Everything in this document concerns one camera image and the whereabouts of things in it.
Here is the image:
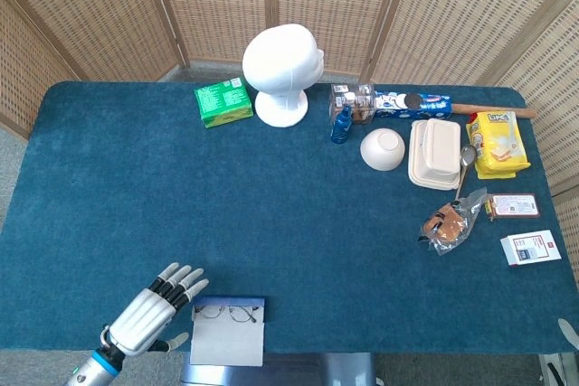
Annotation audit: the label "blue table cloth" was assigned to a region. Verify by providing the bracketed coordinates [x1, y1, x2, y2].
[0, 80, 566, 355]

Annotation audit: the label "blue glasses case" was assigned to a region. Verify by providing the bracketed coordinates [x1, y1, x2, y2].
[189, 296, 267, 367]

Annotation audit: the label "white foam mannequin head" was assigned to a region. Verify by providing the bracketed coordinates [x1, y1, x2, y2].
[242, 23, 326, 128]

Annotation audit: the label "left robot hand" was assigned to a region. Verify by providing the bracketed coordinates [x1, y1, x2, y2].
[100, 262, 210, 357]

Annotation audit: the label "blue spray bottle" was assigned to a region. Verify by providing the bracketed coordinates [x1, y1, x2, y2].
[329, 104, 354, 145]

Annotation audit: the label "black eyeglasses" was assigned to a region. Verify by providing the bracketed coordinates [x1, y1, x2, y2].
[193, 304, 260, 325]

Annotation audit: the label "metal spoon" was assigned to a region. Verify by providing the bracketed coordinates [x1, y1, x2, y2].
[453, 145, 479, 201]

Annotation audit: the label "white upturned bowl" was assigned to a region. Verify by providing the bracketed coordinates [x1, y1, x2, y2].
[359, 127, 406, 173]

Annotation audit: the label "brown snack packet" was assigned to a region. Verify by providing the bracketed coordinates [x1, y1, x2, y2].
[484, 193, 542, 222]

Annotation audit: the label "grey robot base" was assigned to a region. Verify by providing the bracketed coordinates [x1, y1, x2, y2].
[179, 352, 377, 386]

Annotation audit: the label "yellow snack bag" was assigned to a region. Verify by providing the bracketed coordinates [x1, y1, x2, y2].
[466, 110, 532, 181]

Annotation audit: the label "blue sandwich cookie box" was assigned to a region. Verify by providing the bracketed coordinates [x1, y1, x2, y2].
[373, 90, 453, 118]

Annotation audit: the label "wooden rolling pin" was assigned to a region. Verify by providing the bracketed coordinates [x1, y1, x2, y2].
[451, 103, 537, 119]

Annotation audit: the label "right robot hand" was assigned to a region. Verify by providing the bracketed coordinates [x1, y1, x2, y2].
[557, 317, 579, 351]

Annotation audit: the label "clear plastic cookie box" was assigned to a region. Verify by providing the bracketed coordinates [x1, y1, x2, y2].
[328, 83, 377, 126]

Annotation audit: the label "rattan folding screen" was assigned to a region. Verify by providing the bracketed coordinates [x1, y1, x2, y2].
[0, 0, 579, 283]

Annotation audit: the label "beige lidded lunch box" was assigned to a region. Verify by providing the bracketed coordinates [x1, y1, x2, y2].
[407, 118, 462, 192]

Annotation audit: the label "small white printed box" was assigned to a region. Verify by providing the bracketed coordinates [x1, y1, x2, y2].
[499, 229, 563, 268]

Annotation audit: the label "clear bag with bread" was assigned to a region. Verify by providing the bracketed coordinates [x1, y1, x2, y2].
[418, 187, 489, 257]

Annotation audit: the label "green cardboard box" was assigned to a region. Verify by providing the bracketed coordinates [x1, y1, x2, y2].
[194, 77, 254, 129]

